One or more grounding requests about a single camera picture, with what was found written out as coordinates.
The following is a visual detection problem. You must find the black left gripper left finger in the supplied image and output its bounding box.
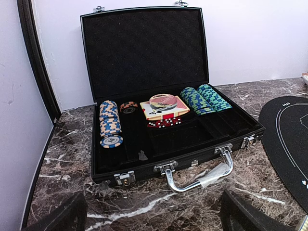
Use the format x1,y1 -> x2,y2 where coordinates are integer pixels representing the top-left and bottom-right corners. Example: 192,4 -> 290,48
22,193 -> 88,231

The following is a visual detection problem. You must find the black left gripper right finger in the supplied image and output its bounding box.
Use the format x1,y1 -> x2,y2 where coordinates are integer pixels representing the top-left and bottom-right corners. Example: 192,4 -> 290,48
220,190 -> 294,231

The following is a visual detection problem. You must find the blue and tan chip row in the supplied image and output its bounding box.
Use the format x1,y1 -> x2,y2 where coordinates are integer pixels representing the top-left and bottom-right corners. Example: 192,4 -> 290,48
99,100 -> 123,149

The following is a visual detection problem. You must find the round black poker mat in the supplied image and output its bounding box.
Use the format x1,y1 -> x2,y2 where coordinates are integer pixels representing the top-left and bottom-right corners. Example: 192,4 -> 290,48
259,96 -> 308,211

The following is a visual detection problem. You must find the small silver case key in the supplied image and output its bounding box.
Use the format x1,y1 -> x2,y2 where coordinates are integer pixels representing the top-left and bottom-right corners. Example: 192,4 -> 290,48
138,150 -> 148,161

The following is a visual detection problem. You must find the teal and blue chip row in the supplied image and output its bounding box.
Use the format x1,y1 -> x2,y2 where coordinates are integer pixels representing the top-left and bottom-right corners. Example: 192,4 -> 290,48
197,84 -> 232,112

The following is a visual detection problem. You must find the red dice row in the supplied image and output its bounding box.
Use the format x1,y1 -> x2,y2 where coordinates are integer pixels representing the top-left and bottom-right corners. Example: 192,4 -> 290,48
147,117 -> 181,129

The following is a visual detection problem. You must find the red card deck in case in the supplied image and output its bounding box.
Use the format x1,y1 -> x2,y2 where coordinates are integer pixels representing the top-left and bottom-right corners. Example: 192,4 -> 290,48
140,96 -> 190,120

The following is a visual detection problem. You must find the orange and black chip row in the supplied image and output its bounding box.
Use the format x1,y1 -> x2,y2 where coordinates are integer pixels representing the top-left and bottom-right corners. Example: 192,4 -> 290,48
120,101 -> 138,114

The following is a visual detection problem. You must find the green and blue chip row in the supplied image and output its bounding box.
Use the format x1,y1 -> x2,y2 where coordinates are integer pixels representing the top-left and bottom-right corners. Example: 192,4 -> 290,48
180,87 -> 215,116

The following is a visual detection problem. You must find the black poker chip case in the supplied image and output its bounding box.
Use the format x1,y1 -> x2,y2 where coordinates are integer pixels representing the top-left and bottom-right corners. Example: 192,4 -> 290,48
80,7 -> 265,186

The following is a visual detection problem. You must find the clear round dealer button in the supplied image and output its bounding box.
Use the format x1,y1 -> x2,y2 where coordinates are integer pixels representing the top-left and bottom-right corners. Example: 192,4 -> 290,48
149,93 -> 178,111

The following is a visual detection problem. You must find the black vertical frame post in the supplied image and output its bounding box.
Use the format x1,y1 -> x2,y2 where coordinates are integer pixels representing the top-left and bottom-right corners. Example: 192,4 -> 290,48
17,0 -> 61,124

